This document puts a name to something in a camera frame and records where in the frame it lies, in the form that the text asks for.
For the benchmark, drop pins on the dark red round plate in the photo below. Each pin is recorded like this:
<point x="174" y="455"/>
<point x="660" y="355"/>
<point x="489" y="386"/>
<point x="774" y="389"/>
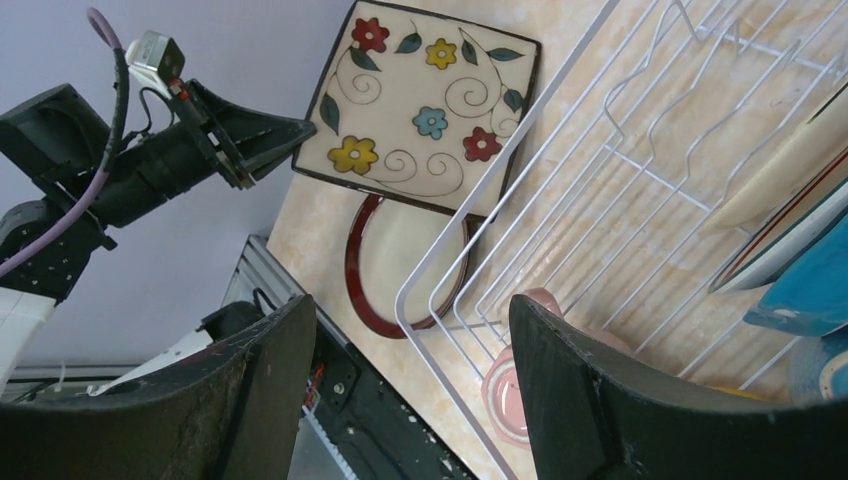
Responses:
<point x="387" y="240"/>

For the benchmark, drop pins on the pink white mug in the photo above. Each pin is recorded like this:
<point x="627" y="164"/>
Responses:
<point x="500" y="389"/>

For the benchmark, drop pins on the white wire dish rack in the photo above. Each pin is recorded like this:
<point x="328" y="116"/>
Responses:
<point x="655" y="114"/>

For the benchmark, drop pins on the round printed white plate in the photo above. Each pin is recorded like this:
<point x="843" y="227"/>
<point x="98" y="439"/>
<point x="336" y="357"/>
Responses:
<point x="788" y="233"/>

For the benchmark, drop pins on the blue polka dot plate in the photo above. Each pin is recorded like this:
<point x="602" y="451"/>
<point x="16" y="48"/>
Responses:
<point x="810" y="298"/>

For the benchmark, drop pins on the yellow ribbed bowl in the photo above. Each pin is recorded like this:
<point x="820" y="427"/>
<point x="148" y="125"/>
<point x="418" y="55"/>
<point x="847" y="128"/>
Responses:
<point x="739" y="393"/>

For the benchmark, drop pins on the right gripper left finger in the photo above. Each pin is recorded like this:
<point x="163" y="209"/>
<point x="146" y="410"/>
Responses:
<point x="229" y="411"/>

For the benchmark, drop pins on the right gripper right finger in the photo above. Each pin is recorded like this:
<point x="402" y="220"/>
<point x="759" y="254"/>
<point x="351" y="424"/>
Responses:
<point x="594" y="412"/>

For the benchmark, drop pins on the blue floral mug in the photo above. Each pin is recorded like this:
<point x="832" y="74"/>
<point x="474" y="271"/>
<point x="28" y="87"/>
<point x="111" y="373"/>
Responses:
<point x="818" y="368"/>

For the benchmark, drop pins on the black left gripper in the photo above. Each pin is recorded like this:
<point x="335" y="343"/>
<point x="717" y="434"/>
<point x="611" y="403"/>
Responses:
<point x="242" y="145"/>

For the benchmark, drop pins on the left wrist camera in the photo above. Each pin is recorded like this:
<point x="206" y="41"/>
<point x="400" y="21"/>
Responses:
<point x="155" y="61"/>

